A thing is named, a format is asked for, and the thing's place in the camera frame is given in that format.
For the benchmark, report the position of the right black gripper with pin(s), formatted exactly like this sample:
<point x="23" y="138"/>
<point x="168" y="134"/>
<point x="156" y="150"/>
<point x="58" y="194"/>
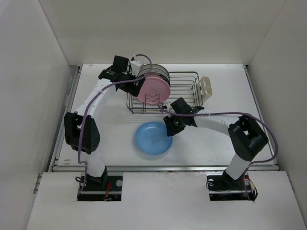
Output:
<point x="171" y="129"/>

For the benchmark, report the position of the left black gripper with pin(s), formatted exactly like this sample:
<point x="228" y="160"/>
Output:
<point x="133" y="89"/>

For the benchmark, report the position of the pink plastic plate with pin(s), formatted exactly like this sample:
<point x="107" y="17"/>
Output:
<point x="154" y="90"/>

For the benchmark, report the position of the blue plastic plate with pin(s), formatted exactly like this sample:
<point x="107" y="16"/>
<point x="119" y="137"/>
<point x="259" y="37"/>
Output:
<point x="151" y="138"/>

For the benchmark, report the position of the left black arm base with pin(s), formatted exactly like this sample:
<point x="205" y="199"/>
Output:
<point x="111" y="191"/>

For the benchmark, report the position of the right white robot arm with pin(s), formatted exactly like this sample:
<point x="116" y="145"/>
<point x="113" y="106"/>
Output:
<point x="247" y="137"/>

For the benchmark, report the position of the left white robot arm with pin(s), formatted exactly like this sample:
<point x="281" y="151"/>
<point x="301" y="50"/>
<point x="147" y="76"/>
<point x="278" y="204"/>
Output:
<point x="81" y="128"/>

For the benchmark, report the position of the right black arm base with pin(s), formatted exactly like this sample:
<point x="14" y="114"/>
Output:
<point x="243" y="189"/>

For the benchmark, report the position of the rear patterned ceramic plate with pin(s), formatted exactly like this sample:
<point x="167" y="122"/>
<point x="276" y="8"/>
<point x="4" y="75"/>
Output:
<point x="153" y="68"/>

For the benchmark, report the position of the patterned ceramic plate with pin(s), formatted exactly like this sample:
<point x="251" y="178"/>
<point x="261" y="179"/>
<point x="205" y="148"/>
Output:
<point x="156" y="72"/>
<point x="153" y="68"/>

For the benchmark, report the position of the front patterned ceramic plate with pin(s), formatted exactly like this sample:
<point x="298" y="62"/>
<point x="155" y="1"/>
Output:
<point x="156" y="72"/>

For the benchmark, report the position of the white plastic cutlery holder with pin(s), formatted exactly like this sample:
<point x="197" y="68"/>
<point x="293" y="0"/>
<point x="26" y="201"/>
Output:
<point x="205" y="88"/>

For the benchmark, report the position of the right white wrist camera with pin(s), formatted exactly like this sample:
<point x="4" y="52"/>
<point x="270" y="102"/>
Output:
<point x="165" y="107"/>

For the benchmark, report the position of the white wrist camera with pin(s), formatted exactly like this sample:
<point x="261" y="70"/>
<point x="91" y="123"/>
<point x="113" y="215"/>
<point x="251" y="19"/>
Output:
<point x="135" y="66"/>
<point x="165" y="107"/>

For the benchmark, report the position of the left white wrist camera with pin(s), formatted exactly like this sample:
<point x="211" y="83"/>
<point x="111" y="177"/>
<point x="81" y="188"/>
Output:
<point x="135" y="66"/>

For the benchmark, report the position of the grey wire dish rack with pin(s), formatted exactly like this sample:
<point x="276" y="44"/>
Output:
<point x="183" y="84"/>

